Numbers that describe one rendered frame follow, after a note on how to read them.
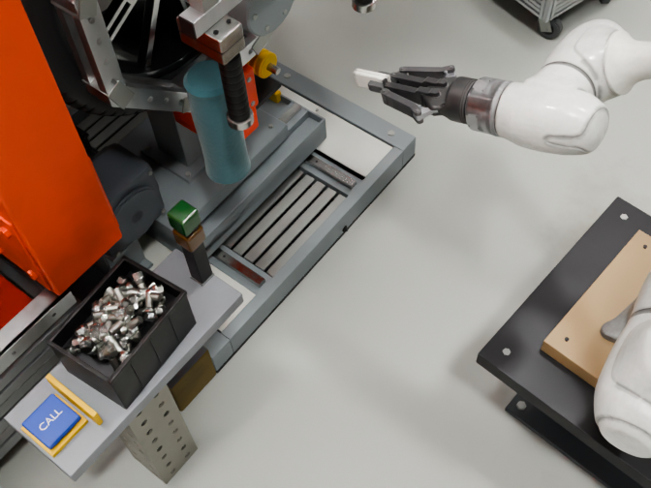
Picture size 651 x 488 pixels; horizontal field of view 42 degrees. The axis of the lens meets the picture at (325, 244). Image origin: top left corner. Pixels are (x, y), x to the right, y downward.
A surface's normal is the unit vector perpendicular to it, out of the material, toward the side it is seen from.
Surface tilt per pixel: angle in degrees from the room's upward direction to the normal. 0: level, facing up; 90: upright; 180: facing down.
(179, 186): 0
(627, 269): 2
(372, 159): 0
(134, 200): 90
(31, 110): 90
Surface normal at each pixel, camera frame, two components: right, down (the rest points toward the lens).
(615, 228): -0.04, -0.55
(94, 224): 0.79, 0.50
